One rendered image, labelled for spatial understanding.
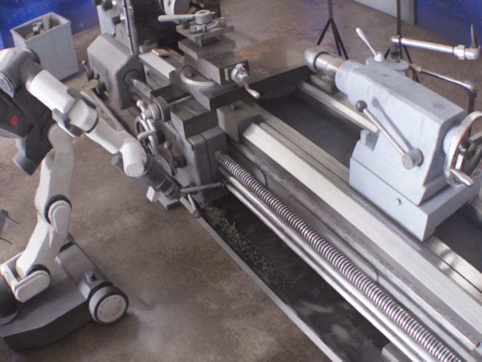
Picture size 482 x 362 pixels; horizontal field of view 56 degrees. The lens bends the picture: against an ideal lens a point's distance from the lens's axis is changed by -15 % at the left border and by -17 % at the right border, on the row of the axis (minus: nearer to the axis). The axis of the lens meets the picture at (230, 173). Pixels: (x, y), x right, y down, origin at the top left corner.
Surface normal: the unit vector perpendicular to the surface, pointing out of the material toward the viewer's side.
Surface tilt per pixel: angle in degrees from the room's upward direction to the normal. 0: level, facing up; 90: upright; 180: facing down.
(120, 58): 32
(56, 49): 90
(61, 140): 90
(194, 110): 0
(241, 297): 0
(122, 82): 90
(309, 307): 0
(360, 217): 36
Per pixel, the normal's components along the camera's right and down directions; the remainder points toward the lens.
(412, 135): -0.84, 0.18
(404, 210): -0.85, 0.38
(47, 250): 0.66, 0.40
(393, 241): -0.58, -0.42
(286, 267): -0.10, -0.79
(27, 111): 0.91, 0.18
